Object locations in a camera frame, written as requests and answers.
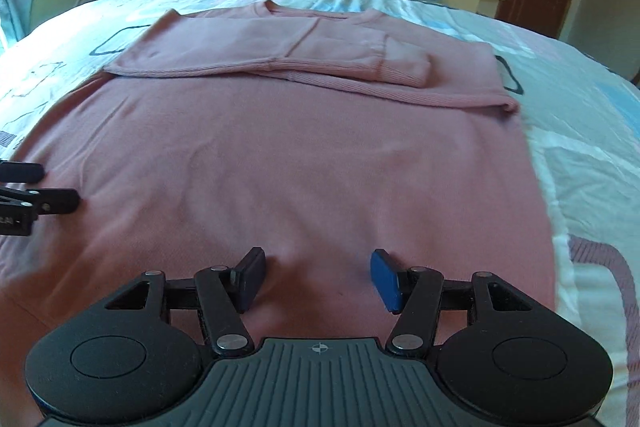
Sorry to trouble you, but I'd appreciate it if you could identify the pink sweater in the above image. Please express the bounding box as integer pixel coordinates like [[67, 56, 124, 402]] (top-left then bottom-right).
[[1, 2, 554, 350]]

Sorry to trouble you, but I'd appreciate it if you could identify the patterned white bed sheet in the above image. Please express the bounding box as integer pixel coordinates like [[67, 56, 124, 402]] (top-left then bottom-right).
[[1, 0, 639, 426]]

